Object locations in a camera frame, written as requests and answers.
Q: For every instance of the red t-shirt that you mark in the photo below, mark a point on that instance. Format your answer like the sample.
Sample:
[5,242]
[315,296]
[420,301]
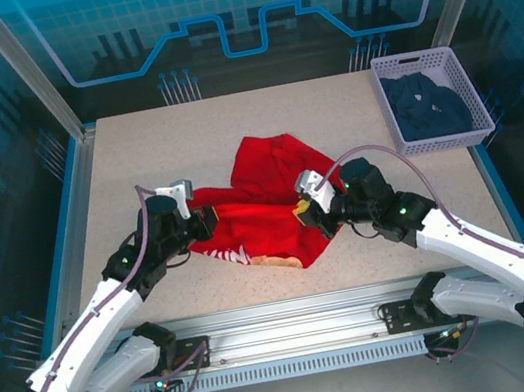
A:
[267,225]

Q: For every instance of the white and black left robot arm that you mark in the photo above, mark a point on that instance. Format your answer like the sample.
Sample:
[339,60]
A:
[88,333]

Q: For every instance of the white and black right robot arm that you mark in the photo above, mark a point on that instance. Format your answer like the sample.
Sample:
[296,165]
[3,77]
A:
[479,249]

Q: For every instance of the aluminium table side beam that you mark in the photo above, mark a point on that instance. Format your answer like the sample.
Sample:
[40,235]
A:
[72,239]

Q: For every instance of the navy blue garment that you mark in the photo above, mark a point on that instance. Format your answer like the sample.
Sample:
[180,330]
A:
[430,110]

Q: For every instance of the blue table edge trim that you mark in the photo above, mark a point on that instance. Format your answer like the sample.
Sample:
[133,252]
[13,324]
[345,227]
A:
[500,194]

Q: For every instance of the white perforated plastic basket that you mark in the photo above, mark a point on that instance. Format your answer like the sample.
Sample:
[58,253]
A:
[469,88]

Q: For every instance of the small circuit board with LED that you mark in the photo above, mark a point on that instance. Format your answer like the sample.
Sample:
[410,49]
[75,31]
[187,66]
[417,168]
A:
[449,334]
[163,385]

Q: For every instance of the aluminium mounting rail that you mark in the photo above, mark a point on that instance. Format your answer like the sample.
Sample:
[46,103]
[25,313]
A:
[295,324]

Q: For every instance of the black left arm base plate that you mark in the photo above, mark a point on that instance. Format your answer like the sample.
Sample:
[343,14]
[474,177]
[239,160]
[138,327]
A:
[193,352]

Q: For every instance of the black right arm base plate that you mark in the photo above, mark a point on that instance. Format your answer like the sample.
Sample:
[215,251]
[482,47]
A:
[397,316]

